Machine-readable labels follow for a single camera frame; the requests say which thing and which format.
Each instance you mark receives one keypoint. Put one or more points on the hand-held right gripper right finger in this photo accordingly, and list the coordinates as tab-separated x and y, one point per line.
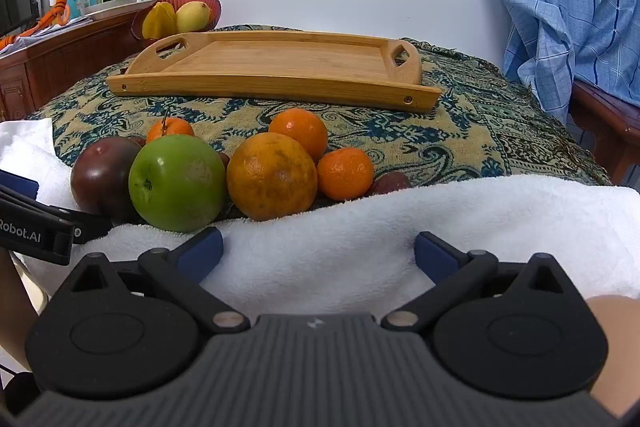
435	254

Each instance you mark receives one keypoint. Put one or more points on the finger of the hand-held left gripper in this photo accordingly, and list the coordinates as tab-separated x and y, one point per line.
92	227
17	185

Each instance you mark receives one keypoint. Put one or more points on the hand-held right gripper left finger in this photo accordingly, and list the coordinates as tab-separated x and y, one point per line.
202	252

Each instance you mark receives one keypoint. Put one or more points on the dark purple passion fruit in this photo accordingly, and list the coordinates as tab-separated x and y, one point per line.
100	177

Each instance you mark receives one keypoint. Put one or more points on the green apple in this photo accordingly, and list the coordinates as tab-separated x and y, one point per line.
175	182

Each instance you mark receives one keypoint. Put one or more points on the red jujube date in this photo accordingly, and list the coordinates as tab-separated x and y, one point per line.
138	141
392	182

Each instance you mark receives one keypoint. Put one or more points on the large mottled orange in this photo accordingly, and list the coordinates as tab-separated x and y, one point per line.
270	177

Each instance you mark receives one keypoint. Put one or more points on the small smooth mandarin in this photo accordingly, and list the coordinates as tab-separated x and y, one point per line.
345	174

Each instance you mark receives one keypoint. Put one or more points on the mandarin with stem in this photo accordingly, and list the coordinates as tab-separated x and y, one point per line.
172	129

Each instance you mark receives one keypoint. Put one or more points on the dimpled mandarin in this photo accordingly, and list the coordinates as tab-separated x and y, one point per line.
300	129

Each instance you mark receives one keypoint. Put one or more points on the wooden serving tray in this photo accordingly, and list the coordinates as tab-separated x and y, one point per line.
280	57

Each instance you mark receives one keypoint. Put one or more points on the person's left forearm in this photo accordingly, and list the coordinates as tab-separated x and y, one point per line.
12	307

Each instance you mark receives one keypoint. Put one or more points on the white towel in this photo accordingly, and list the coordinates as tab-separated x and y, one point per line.
350	232

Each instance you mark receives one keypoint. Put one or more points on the paisley patterned blanket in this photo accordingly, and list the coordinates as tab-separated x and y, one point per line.
450	132

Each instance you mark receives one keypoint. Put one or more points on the dark wooden cabinet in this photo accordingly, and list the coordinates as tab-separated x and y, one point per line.
60	62

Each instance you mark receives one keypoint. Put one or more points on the stack of papers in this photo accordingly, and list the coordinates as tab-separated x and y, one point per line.
30	39

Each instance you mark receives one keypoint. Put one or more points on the metal tray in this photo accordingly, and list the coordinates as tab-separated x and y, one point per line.
107	7

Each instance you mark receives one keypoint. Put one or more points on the person's leg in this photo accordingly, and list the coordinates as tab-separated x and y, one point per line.
617	347

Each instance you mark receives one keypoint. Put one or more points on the yellow star fruit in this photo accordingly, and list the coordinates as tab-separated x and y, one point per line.
157	22

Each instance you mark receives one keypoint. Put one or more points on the dark wooden chair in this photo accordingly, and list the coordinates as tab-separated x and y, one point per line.
607	122

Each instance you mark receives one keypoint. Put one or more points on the red glass fruit bowl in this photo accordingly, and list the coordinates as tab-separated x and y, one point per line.
214	9

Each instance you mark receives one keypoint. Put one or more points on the blue checked cloth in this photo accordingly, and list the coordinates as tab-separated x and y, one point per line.
560	7

